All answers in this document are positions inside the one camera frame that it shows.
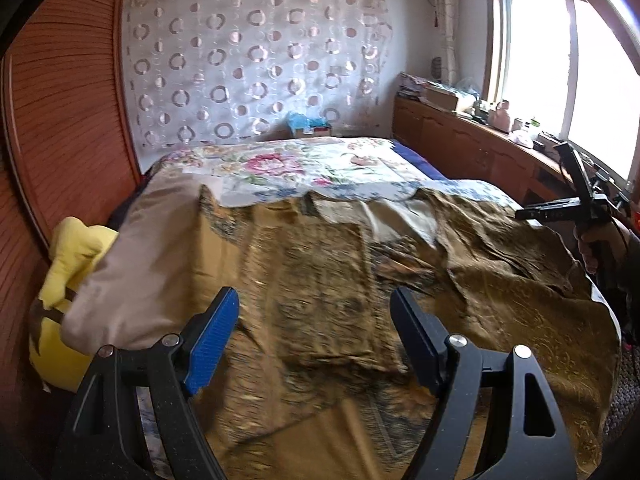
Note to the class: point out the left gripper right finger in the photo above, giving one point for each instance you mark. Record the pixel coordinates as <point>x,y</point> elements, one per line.
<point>525,436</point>

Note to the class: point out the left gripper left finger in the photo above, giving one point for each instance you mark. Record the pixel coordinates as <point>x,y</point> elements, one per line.
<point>126,396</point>

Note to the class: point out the mustard patterned garment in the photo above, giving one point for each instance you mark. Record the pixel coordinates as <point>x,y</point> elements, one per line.
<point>501,282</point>

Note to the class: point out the right hand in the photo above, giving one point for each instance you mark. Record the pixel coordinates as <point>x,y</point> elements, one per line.
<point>602,246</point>

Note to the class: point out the pink bottle on cabinet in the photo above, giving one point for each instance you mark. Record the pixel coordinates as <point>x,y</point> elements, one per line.
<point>499,118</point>

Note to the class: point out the wooden sideboard cabinet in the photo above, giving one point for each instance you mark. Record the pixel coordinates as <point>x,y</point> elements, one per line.
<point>461,149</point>

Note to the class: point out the beige pillow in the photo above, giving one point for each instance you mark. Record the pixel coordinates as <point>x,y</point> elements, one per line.
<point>153,278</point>

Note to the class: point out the cardboard box on cabinet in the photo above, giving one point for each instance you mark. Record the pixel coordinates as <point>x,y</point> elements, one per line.
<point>451,100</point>

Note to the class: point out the dark blue blanket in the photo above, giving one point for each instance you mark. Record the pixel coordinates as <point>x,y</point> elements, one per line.
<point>417,160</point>

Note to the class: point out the yellow plush toy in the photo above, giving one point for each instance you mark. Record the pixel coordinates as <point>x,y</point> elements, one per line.
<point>75,249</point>

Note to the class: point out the reddish wooden wardrobe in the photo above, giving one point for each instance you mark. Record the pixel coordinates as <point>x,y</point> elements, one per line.
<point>65,151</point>

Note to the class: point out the teal tissue box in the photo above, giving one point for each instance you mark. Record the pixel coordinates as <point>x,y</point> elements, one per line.
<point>301,125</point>

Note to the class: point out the floral white bed quilt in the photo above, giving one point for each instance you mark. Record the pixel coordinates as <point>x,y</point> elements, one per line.
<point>310,164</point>

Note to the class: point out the circle patterned sheer curtain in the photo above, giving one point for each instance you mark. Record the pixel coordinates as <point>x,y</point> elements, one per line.
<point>229,71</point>

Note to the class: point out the window with wooden frame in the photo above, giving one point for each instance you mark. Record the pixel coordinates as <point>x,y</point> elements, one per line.
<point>570,70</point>

